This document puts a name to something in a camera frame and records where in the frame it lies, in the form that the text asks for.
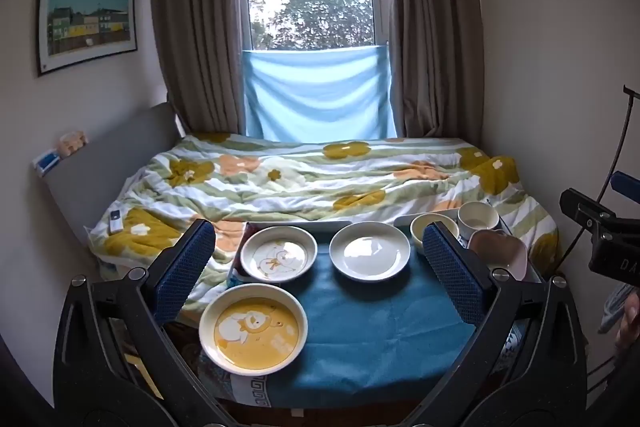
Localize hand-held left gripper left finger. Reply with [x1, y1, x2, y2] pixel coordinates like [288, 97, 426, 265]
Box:
[53, 218, 222, 427]

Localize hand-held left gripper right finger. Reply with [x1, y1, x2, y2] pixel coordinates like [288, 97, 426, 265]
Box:
[422, 221, 588, 427]

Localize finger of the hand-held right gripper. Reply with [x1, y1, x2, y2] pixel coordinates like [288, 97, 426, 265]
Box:
[610, 171, 640, 202]
[559, 188, 619, 235]

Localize pink bowl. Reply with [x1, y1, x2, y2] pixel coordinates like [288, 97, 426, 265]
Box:
[467, 229, 529, 282]

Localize person's right hand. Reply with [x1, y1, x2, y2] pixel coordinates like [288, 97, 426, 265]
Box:
[616, 293, 640, 352]

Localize grey blue cloth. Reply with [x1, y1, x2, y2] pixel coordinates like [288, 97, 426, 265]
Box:
[599, 284, 637, 334]

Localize small cream bowl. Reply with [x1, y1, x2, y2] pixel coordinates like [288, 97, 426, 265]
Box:
[410, 213, 461, 254]

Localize plain white plate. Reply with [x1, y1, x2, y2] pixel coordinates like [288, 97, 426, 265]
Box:
[329, 223, 412, 283]

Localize teal cloth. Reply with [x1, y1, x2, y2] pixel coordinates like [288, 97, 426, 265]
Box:
[260, 241, 478, 400]

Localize yellow duck print bowl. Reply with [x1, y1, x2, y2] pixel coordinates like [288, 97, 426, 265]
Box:
[198, 283, 309, 377]

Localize white duck print plate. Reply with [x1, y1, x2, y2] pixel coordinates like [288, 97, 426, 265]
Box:
[240, 225, 319, 283]

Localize grey headboard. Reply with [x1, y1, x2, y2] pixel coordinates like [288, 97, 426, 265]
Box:
[42, 102, 182, 259]

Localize patterned blue tablecloth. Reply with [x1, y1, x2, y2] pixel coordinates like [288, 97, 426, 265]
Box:
[190, 324, 532, 416]

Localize floral striped blanket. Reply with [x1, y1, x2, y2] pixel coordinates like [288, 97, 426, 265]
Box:
[87, 132, 560, 324]

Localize small plush toy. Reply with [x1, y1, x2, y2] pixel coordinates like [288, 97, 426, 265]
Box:
[59, 132, 90, 157]

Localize blue and white box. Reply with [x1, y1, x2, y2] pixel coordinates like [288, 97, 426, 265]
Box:
[32, 149, 61, 178]

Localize light blue hanging cloth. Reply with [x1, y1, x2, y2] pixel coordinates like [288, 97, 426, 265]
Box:
[241, 45, 397, 143]

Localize grey brown curtain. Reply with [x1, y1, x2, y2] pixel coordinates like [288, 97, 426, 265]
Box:
[148, 0, 251, 138]
[387, 0, 485, 140]

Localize black cable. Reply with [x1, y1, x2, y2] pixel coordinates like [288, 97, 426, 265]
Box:
[550, 84, 640, 279]

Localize framed wall picture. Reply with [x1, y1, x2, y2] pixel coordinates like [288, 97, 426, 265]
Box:
[36, 0, 139, 78]

